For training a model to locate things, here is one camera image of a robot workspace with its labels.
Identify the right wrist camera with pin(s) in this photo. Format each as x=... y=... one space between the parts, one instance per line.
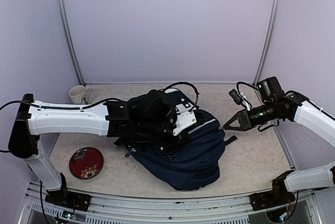
x=240 y=99

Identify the right aluminium frame post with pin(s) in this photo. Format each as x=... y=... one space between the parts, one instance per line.
x=267 y=41

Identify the white patterned ceramic cup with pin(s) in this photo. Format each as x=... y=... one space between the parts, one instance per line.
x=81 y=94

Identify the red floral plate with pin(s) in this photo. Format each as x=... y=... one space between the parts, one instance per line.
x=86 y=163

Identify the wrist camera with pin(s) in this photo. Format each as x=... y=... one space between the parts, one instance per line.
x=186 y=119
x=240 y=99

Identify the front aluminium rail base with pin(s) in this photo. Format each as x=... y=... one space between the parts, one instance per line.
x=104 y=208

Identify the aluminium frame post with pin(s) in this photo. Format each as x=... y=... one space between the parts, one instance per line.
x=69 y=42
x=267 y=41

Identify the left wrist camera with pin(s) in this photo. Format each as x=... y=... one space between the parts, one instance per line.
x=186 y=119

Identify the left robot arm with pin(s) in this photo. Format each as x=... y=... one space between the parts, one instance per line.
x=35 y=118

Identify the navy blue student backpack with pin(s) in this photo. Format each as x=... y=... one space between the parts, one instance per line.
x=183 y=156

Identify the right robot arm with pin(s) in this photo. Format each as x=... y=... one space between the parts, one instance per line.
x=295 y=107

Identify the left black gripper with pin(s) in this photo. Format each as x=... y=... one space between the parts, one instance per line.
x=183 y=138

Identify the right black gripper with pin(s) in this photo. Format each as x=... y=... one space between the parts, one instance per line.
x=246 y=124

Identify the left aluminium frame post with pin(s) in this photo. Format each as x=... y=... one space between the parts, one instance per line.
x=69 y=42

